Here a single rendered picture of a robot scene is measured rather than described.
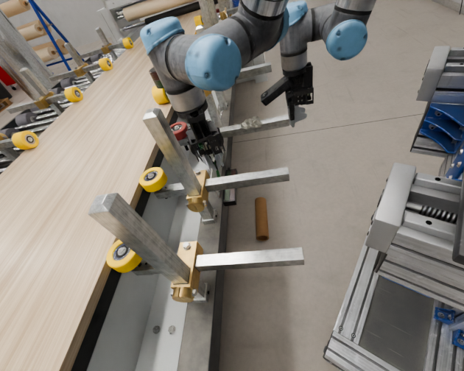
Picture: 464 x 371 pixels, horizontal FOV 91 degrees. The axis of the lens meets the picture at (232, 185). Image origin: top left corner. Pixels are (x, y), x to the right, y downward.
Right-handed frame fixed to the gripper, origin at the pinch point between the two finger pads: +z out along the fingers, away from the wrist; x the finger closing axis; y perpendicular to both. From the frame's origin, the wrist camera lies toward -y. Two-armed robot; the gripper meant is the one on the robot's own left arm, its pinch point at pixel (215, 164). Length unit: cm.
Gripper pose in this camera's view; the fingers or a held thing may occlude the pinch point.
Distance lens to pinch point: 66.0
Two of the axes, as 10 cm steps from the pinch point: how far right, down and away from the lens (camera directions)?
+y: 3.0, 6.5, -7.0
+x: 9.2, -3.8, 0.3
